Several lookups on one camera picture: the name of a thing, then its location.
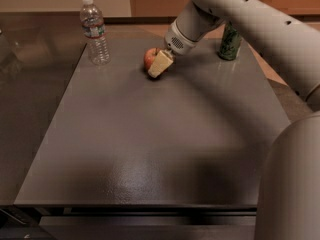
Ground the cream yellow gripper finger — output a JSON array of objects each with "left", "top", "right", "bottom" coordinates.
[{"left": 148, "top": 49, "right": 174, "bottom": 78}]

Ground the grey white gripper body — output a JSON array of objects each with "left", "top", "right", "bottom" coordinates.
[{"left": 164, "top": 1, "right": 223, "bottom": 55}]

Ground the red apple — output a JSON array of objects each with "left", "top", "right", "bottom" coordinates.
[{"left": 144, "top": 48, "right": 161, "bottom": 73}]

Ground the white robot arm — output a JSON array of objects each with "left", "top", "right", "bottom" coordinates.
[{"left": 148, "top": 0, "right": 320, "bottom": 240}]

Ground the green soda can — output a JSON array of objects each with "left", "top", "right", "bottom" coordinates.
[{"left": 218, "top": 22, "right": 242, "bottom": 61}]

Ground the clear plastic water bottle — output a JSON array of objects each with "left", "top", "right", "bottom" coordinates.
[{"left": 80, "top": 0, "right": 111, "bottom": 66}]

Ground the dark drawer front under table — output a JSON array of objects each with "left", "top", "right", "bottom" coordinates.
[{"left": 40, "top": 208, "right": 256, "bottom": 240}]

